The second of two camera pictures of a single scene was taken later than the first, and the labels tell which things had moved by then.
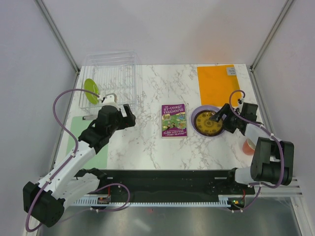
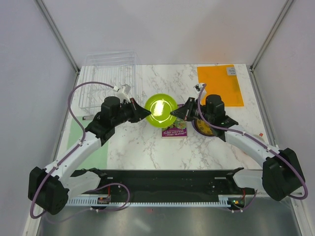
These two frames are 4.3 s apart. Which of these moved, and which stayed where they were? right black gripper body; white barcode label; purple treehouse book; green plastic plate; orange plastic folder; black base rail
Moved: green plastic plate; right black gripper body
Stayed: purple treehouse book; orange plastic folder; white barcode label; black base rail
